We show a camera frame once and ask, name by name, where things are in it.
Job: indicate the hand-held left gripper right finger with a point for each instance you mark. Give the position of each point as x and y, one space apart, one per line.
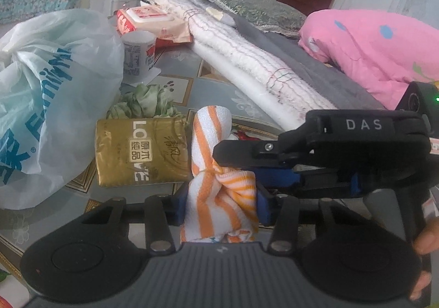
264 206

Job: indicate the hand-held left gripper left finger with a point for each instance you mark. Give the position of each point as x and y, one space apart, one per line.
179 206

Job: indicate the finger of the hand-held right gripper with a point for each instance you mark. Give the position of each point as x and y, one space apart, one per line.
277 177
247 153

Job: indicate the orange striped towel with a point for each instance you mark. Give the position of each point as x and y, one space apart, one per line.
219 205

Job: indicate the person's right hand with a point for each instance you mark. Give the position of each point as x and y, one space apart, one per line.
427 237

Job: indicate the gold tissue pack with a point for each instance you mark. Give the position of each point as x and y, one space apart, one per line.
137 153

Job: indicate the white knitted blanket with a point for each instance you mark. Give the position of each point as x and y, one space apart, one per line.
240 50

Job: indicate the grey blanket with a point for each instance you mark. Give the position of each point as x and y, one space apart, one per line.
308 61

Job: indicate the pink dotted quilt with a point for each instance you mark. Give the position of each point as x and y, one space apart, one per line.
370 47

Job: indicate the green crumpled cloth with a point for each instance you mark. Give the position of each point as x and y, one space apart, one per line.
144 102

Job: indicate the green patterned pillow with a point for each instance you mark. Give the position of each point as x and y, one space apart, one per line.
264 11

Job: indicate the white printed paper cup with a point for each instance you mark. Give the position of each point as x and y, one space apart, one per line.
137 54

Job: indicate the red white wet wipes pack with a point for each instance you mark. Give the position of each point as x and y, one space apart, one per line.
154 19

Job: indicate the white plastic shopping bag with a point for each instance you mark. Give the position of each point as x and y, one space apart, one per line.
51 71

